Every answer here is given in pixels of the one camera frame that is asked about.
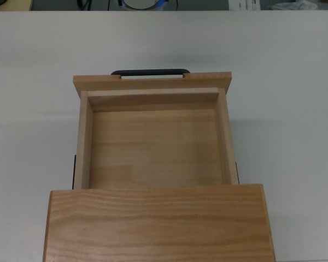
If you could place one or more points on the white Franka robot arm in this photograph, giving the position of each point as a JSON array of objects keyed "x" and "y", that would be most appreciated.
[{"x": 143, "y": 4}]

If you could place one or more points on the wooden two-drawer cabinet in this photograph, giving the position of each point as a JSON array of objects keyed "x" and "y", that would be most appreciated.
[{"x": 158, "y": 226}]

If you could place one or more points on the white paper sheet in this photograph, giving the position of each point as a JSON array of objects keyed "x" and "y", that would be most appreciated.
[{"x": 247, "y": 4}]

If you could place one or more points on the clear plastic bag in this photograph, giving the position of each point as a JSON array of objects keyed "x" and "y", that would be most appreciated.
[{"x": 295, "y": 5}]

